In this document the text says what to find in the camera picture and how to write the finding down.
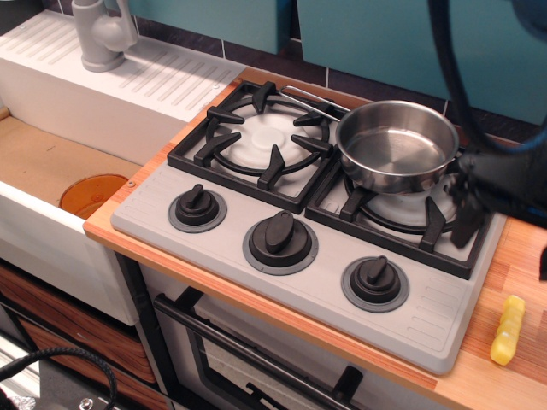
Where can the yellow toy fry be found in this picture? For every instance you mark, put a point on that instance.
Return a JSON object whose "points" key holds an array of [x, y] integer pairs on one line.
{"points": [[505, 342]]}

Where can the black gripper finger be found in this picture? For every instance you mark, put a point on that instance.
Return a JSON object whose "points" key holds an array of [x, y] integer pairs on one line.
{"points": [[470, 215], [542, 272]]}

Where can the black left burner grate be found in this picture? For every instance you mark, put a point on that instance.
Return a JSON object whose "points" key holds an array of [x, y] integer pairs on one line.
{"points": [[272, 145]]}

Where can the grey toy faucet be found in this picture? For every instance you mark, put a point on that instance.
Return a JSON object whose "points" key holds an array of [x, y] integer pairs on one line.
{"points": [[103, 38]]}

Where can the black right burner grate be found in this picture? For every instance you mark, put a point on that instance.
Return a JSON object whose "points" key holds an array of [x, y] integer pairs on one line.
{"points": [[417, 227]]}

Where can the black middle stove knob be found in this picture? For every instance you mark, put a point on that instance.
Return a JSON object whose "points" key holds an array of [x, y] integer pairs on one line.
{"points": [[280, 245]]}

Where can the orange plastic plate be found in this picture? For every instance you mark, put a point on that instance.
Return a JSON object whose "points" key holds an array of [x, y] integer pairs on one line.
{"points": [[86, 196]]}

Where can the black stove knob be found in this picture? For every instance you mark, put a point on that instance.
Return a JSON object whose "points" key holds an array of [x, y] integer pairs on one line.
{"points": [[280, 245], [197, 210], [375, 284]]}

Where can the black left stove knob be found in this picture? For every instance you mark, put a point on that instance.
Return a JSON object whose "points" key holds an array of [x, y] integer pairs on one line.
{"points": [[197, 210]]}

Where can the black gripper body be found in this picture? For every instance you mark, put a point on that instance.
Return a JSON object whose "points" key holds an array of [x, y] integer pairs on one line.
{"points": [[512, 184]]}

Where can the wood grain drawer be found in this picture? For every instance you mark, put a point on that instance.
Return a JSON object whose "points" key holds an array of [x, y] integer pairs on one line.
{"points": [[45, 317]]}

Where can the white toy sink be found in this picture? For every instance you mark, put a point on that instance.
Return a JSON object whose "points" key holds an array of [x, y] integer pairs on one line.
{"points": [[61, 123]]}

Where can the toy oven door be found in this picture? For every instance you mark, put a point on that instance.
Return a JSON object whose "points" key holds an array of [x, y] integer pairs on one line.
{"points": [[248, 378]]}

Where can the black right stove knob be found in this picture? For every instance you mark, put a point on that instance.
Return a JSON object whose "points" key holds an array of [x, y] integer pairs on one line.
{"points": [[375, 284]]}

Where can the grey toy stove top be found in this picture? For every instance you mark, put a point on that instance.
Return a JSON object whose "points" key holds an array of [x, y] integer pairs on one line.
{"points": [[427, 330]]}

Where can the stainless steel pan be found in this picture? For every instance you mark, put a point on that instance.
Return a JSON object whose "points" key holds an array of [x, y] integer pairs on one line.
{"points": [[389, 147]]}

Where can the black burner grate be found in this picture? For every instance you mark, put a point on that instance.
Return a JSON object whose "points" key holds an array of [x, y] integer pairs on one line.
{"points": [[417, 227], [272, 145]]}

